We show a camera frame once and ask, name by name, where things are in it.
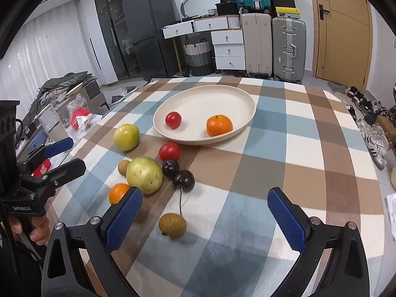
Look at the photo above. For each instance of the dark red cherry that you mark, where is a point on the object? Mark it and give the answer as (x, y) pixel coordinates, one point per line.
(184, 180)
(171, 168)

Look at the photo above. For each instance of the checkered tablecloth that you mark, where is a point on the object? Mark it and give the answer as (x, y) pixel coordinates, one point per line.
(263, 161)

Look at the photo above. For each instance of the striped floor mat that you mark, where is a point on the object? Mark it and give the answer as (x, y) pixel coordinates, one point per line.
(157, 79)

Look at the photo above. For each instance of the dark grey refrigerator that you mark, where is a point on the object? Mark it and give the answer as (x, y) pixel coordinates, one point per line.
(148, 21)

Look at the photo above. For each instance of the yellow and black shoe box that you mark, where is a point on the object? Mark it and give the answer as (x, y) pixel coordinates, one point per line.
(287, 11)

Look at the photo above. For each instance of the cream round plate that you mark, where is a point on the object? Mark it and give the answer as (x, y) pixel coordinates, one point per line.
(201, 105)

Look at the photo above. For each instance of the yellow-green round citrus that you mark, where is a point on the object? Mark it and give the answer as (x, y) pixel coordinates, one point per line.
(126, 136)

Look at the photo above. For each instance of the clear plastic bag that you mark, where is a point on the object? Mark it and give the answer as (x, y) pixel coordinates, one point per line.
(82, 114)

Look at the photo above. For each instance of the orange mandarin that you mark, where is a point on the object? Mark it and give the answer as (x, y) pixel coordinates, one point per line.
(117, 193)
(219, 126)

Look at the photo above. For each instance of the white vanity desk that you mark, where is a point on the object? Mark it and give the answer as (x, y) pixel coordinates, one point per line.
(182, 29)

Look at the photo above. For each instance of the clear plastic box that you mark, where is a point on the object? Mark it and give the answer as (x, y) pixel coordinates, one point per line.
(51, 120)

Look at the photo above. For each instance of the red tomato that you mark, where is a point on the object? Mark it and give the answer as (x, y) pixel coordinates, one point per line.
(169, 151)
(173, 119)

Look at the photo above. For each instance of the pile of shoes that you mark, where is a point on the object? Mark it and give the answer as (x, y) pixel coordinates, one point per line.
(371, 136)

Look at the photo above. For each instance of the person's left hand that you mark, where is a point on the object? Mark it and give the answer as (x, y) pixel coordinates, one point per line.
(40, 232)

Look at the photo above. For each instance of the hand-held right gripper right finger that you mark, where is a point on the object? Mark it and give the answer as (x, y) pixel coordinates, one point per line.
(286, 219)

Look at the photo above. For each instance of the blue storage box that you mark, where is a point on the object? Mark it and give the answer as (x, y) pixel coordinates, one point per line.
(37, 139)

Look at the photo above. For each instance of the white curtain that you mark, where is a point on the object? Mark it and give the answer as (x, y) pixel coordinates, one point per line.
(46, 52)

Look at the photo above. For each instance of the small white basket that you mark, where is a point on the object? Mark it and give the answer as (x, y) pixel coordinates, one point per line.
(212, 11)

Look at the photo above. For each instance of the grey metal box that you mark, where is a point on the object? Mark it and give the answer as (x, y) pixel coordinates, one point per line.
(94, 96)

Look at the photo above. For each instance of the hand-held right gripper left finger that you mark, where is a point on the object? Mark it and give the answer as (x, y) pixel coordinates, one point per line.
(123, 219)

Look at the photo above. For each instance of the dark clothes pile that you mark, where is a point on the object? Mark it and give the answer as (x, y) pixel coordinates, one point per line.
(62, 82)

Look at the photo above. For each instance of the large green guava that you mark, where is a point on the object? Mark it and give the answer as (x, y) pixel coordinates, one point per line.
(144, 175)

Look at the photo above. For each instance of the beige suitcase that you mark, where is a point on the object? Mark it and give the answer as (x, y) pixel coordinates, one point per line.
(256, 46)

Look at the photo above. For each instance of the grey slipper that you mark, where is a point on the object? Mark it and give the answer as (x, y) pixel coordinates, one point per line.
(130, 90)
(117, 99)

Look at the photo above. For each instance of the woven laundry basket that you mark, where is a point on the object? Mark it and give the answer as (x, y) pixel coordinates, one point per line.
(198, 55)

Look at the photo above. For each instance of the red box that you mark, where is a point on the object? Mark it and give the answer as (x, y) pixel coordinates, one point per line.
(41, 167)

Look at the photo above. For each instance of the oval mirror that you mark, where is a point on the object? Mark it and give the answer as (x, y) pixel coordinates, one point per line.
(198, 4)

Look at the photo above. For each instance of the silver suitcase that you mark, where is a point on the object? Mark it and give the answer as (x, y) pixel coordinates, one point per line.
(289, 49)

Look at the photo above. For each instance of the wooden door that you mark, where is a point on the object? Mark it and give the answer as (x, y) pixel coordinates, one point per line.
(340, 37)

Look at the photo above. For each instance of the black glass cabinet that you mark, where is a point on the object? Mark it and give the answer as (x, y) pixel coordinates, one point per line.
(108, 21)

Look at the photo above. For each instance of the white drawer chest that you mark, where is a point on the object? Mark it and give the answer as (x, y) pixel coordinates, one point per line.
(228, 49)

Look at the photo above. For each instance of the black storage box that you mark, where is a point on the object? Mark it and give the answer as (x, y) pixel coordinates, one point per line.
(227, 8)

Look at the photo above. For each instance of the brown longan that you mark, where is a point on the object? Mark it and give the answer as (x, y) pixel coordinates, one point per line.
(123, 167)
(172, 225)

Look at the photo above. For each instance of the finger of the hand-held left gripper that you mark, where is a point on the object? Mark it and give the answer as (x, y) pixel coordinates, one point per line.
(58, 147)
(71, 167)

